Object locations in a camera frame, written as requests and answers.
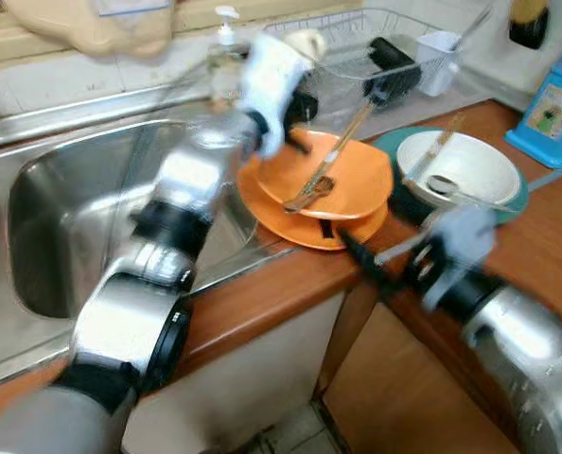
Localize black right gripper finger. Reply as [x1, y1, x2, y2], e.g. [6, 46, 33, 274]
[341, 235, 407, 292]

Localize brown wooden chopstick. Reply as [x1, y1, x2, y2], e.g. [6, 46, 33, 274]
[295, 102, 372, 207]
[400, 117, 462, 187]
[300, 99, 377, 204]
[404, 113, 466, 185]

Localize metal fork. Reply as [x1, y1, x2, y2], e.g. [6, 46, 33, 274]
[283, 175, 337, 214]

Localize metal spoon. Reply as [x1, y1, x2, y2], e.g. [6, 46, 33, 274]
[423, 173, 500, 211]

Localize black round knob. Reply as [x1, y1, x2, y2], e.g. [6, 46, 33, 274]
[305, 90, 322, 124]

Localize cream mug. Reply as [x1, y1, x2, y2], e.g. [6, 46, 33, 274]
[286, 28, 327, 65]

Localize clear soap pump bottle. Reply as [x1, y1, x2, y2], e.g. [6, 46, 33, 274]
[208, 5, 249, 113]

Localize teal plate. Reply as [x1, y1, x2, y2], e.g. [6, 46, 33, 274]
[371, 126, 530, 226]

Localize black cup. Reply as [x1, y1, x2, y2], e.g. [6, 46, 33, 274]
[364, 36, 424, 103]

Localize brown cabinet door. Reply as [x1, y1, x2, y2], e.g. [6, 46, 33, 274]
[319, 284, 518, 454]

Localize white bowl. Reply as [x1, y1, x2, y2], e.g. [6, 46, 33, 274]
[395, 131, 523, 211]

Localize white plastic cutlery cup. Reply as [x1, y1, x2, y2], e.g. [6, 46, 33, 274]
[415, 30, 464, 97]

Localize white cabinet panel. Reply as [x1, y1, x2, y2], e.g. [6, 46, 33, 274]
[120, 291, 350, 454]

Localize white card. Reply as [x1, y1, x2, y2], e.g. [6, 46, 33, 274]
[97, 0, 173, 18]

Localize blue knife block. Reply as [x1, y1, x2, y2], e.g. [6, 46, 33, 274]
[505, 43, 562, 171]

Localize beige cloth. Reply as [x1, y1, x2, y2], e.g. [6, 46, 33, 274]
[0, 0, 178, 58]

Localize stainless steel sink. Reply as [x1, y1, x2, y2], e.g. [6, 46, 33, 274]
[0, 80, 291, 389]

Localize black round container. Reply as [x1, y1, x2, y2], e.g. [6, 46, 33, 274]
[508, 0, 552, 50]

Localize wooden window sill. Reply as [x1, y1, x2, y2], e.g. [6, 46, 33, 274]
[0, 0, 358, 67]

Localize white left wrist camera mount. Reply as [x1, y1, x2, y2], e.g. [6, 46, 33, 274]
[238, 33, 312, 157]

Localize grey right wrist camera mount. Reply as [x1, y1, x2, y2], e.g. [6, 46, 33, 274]
[423, 203, 500, 308]

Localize metal wire dish rack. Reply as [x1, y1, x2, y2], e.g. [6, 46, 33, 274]
[262, 8, 471, 119]

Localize metal utensil handle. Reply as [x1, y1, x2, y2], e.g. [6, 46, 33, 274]
[451, 5, 495, 53]

